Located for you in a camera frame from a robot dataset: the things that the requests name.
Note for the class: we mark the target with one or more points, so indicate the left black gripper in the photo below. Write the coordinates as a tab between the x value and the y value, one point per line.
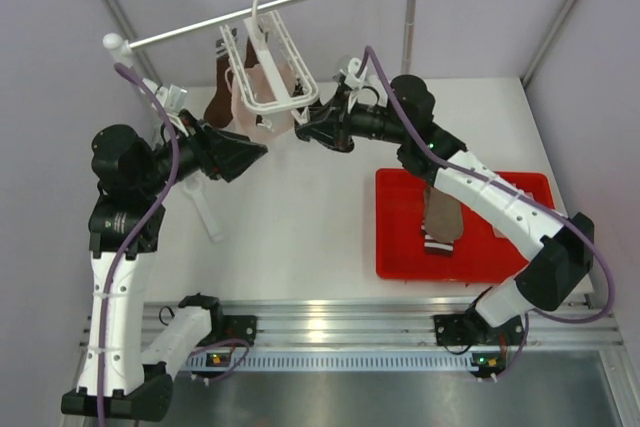
222	154

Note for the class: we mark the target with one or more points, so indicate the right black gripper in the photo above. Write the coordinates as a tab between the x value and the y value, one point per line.
332	125

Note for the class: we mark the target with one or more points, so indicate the white plastic clip hanger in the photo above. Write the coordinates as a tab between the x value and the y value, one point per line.
271	46

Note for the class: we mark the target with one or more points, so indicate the taupe sock with striped cuff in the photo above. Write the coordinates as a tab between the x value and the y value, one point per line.
443	220

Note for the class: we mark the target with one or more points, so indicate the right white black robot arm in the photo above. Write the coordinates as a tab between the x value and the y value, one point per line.
559	251

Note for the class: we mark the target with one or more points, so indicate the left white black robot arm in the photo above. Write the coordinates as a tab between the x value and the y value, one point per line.
119	378

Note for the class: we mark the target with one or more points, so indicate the dark brown hanging sock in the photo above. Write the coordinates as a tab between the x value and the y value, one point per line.
219	110

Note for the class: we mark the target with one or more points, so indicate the black white striped sock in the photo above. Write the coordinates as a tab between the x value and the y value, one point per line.
300	88

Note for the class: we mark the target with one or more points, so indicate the white metal drying rack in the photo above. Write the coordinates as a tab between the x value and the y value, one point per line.
122	50

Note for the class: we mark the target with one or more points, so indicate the pink sock in tray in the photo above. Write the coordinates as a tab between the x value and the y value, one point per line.
497	230

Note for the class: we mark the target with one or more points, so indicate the red plastic tray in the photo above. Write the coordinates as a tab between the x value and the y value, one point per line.
405	252

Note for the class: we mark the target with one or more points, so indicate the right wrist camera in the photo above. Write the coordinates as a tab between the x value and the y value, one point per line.
351	73

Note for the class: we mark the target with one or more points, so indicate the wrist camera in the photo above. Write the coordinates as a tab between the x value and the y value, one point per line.
172	98
351	73

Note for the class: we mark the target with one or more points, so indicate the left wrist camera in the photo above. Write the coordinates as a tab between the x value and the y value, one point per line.
172	98

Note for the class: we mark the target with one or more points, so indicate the aluminium mounting rail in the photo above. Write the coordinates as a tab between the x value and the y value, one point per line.
390	336

